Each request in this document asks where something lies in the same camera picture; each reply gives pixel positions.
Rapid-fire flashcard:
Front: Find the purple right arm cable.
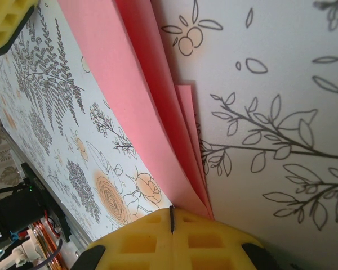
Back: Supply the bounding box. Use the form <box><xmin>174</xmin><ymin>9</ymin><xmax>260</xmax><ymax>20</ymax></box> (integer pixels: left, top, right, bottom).
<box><xmin>30</xmin><ymin>238</ymin><xmax>65</xmax><ymax>268</ymax></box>

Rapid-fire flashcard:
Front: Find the aluminium front frame rail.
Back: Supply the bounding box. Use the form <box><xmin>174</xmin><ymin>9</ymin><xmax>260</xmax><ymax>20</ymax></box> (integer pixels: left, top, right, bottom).
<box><xmin>5</xmin><ymin>134</ymin><xmax>102</xmax><ymax>270</ymax></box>

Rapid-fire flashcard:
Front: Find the pink square paper sheet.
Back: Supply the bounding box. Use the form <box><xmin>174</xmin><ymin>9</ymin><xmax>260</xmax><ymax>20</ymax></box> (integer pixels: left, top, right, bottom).
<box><xmin>57</xmin><ymin>0</ymin><xmax>215</xmax><ymax>222</ymax></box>

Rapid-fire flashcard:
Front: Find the floral patterned table cover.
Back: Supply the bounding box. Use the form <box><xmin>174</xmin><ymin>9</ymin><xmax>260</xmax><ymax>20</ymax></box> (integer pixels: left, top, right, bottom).
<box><xmin>0</xmin><ymin>0</ymin><xmax>338</xmax><ymax>270</ymax></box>

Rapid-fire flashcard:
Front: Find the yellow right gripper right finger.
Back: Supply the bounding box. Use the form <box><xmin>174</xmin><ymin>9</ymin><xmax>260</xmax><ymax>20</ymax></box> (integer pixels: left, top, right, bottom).
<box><xmin>173</xmin><ymin>208</ymin><xmax>274</xmax><ymax>270</ymax></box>

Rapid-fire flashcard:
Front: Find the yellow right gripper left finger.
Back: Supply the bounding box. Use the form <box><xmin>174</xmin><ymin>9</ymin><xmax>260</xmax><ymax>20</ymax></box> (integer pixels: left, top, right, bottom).
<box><xmin>75</xmin><ymin>207</ymin><xmax>174</xmax><ymax>270</ymax></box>

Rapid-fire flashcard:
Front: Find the white wire connector block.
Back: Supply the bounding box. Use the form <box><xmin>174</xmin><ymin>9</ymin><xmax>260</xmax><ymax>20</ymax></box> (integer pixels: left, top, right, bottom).
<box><xmin>11</xmin><ymin>227</ymin><xmax>46</xmax><ymax>268</ymax></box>

